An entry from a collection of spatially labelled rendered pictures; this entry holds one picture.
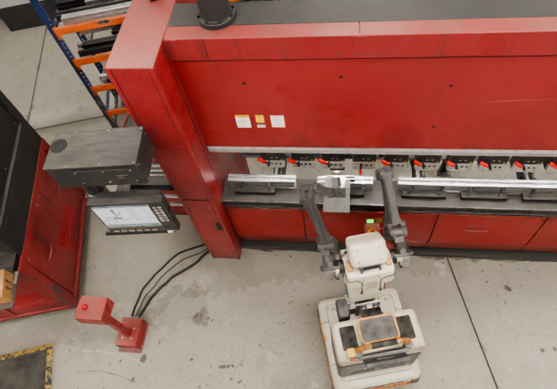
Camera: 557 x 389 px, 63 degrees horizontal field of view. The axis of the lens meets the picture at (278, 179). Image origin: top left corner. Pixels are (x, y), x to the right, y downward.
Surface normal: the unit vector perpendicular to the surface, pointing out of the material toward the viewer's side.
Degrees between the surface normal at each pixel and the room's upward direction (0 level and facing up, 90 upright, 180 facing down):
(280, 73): 90
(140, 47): 0
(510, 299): 0
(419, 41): 90
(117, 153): 1
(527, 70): 90
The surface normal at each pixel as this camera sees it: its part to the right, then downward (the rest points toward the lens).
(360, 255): 0.04, 0.25
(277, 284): -0.11, -0.54
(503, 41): -0.09, 0.84
